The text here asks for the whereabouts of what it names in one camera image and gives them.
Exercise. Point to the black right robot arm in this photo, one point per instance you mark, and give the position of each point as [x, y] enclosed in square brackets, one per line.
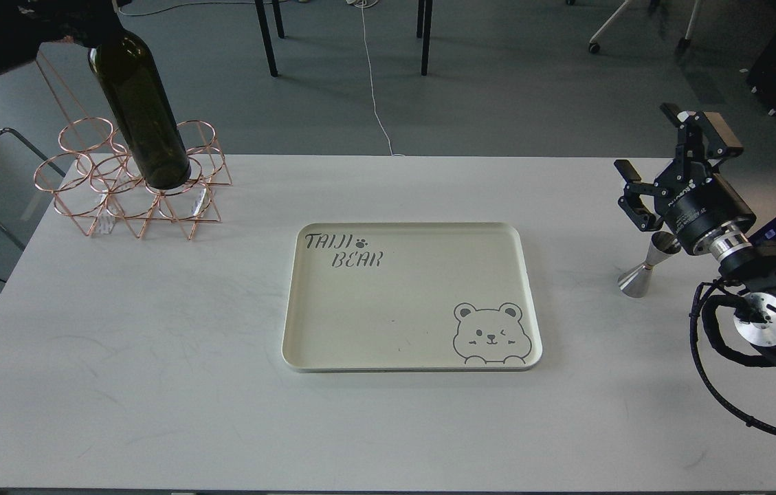
[736, 311]

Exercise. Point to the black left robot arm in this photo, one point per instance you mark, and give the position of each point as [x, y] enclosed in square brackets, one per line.
[26, 25]

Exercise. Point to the copper wire bottle rack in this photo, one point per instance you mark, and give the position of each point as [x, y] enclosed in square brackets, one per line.
[96, 184]

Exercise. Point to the dark green wine bottle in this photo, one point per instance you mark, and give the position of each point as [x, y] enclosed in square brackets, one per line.
[127, 74]

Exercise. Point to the cream bear serving tray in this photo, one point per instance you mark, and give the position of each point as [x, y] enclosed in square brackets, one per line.
[372, 297]

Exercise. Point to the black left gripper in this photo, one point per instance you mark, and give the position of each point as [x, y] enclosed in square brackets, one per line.
[87, 23]

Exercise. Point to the steel double jigger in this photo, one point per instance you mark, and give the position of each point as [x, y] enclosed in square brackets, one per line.
[636, 281]

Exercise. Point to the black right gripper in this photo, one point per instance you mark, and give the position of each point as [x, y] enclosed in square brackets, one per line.
[692, 198]

